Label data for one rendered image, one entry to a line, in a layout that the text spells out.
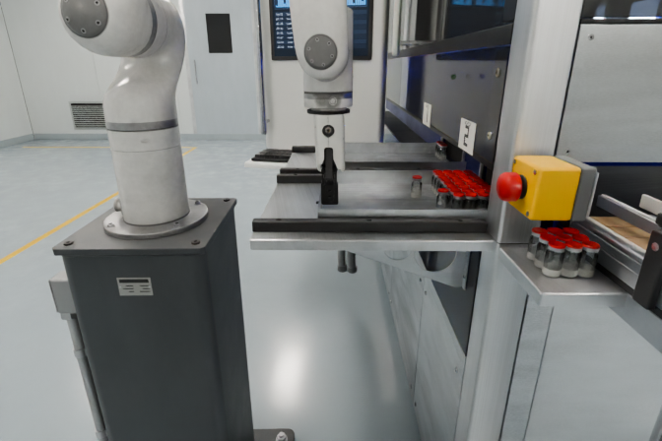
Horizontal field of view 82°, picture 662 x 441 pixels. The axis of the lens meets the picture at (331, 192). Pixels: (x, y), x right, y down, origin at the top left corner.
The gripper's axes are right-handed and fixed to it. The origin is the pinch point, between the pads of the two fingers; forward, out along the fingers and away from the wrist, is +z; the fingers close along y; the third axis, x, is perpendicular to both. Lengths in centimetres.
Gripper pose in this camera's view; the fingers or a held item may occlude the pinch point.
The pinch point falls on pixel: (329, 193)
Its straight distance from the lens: 70.8
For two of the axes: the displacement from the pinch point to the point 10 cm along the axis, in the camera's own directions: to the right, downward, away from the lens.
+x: -10.0, 0.1, 0.1
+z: 0.1, 9.5, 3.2
